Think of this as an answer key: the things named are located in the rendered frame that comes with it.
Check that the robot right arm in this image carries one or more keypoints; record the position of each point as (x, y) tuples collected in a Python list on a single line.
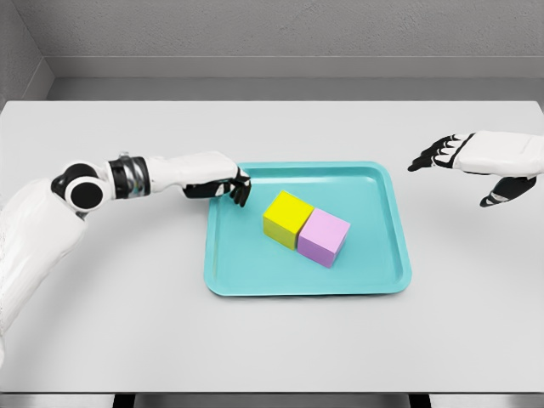
[(534, 154)]

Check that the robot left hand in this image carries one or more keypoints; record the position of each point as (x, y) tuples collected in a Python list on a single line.
[(212, 170)]

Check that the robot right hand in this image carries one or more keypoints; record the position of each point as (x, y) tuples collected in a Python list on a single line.
[(489, 156)]

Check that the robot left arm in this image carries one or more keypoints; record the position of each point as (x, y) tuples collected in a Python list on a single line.
[(38, 221)]

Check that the pink cube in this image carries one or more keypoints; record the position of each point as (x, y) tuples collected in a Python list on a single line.
[(324, 236)]

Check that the yellow cube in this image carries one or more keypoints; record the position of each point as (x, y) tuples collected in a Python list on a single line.
[(285, 217)]

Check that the teal tray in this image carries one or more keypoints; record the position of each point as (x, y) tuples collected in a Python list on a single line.
[(310, 272)]

